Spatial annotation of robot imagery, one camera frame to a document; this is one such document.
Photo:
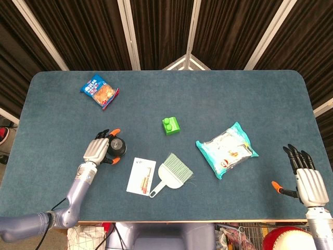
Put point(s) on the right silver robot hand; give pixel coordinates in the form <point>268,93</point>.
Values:
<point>310,187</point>

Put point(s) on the white illustrated postcard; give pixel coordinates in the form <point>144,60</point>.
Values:
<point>138,177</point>

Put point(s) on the teal clear snack bag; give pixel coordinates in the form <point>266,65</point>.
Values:
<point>226,151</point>

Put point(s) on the black round bowl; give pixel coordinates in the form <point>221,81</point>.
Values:
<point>118,147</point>

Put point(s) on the grey-blue robot torso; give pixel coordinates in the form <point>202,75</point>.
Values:
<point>161,237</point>

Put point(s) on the white screen base frame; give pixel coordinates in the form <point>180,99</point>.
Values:
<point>173,63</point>

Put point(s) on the white checked cloth bag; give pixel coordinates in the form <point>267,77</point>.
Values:
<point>83,239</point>

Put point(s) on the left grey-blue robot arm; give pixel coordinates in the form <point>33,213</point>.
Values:
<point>78,187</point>

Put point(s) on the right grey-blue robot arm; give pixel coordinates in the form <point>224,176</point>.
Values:
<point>318,226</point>

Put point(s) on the green toy building brick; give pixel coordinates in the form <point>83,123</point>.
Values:
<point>171,127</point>

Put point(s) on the white brush with green bristles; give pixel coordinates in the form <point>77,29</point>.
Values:
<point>171,174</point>

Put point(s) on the blue felt table cover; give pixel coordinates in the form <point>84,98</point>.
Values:
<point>208,99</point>

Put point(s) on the red shoe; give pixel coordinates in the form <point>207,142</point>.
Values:
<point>4,135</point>

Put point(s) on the brown pleated screen panel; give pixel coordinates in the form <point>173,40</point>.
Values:
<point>15,57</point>
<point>86,34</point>
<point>307,47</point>
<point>164,31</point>
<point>229,31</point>

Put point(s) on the patterned plastic bag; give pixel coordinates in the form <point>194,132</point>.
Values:
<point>234,242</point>

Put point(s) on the blue bread snack packet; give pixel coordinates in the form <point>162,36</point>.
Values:
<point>100,91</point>

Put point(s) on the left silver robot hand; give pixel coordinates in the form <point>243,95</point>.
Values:
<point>95,151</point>

